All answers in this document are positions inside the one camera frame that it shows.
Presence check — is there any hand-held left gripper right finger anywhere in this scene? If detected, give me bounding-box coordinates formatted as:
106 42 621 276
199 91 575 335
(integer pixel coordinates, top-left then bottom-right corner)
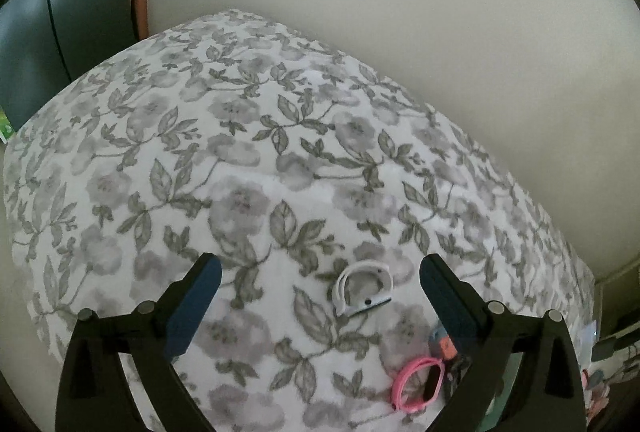
419 254 587 432

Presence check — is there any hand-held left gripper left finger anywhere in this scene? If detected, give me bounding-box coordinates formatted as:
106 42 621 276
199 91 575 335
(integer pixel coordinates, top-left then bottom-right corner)
55 253 223 432

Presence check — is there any blue and coral foam block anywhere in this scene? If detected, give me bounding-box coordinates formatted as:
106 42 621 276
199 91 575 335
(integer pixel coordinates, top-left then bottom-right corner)
429 319 458 360

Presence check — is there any pink smartwatch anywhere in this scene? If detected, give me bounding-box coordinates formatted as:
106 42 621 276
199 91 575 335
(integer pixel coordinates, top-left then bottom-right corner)
391 357 447 412

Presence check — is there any teal shallow box tray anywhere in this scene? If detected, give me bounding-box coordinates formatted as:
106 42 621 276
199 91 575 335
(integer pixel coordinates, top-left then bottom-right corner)
487 352 523 432

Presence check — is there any white smartwatch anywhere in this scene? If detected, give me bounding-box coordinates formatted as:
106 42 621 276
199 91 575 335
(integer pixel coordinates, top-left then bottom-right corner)
331 260 396 317

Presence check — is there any white device with light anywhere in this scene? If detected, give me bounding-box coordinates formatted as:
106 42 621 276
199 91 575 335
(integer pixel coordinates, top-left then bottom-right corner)
580 319 598 363

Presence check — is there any black power adapter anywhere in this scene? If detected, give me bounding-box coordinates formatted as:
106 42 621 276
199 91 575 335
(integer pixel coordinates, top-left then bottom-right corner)
592 334 631 363

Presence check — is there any pile of colourful toys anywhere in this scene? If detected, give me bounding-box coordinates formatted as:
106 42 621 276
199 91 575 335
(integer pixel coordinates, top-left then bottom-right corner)
582 364 640 418

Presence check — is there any grey floral blanket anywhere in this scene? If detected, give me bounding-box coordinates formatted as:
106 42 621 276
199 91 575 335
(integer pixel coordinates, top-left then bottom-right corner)
2 9 596 432

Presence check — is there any dark cabinet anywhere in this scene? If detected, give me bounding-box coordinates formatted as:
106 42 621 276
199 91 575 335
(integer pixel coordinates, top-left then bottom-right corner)
0 0 141 137

